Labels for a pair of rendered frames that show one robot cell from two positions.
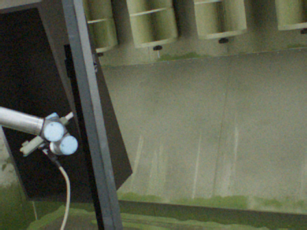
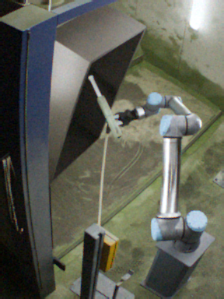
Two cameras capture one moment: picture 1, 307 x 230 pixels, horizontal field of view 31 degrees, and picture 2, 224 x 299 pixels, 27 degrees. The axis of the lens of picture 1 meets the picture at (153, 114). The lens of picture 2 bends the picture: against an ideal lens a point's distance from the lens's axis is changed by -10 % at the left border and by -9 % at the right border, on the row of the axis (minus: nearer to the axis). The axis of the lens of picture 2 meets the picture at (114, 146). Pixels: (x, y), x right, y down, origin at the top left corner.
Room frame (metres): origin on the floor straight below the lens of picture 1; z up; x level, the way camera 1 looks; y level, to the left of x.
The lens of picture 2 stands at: (2.97, 3.07, 3.12)
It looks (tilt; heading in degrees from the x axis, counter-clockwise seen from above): 45 degrees down; 269
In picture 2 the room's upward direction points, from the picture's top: 8 degrees clockwise
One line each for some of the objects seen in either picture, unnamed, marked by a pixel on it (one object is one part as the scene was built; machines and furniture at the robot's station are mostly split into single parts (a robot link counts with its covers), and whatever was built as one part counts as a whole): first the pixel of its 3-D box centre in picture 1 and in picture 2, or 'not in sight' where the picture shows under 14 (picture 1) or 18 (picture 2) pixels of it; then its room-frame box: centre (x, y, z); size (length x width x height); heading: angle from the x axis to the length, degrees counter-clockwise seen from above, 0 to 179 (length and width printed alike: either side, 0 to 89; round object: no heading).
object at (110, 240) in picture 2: not in sight; (100, 250); (2.94, 1.99, 1.42); 0.12 x 0.06 x 0.26; 145
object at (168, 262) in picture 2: not in sight; (175, 264); (2.39, 1.38, 0.32); 0.31 x 0.31 x 0.64; 55
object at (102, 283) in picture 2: not in sight; (106, 279); (2.89, 1.91, 0.95); 0.26 x 0.15 x 0.32; 145
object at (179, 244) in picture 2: not in sight; (188, 237); (2.39, 1.38, 0.69); 0.19 x 0.19 x 0.10
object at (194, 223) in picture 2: not in sight; (193, 226); (2.39, 1.38, 0.83); 0.17 x 0.15 x 0.18; 10
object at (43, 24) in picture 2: not in sight; (26, 203); (3.35, 1.60, 1.14); 0.18 x 0.18 x 2.29; 55
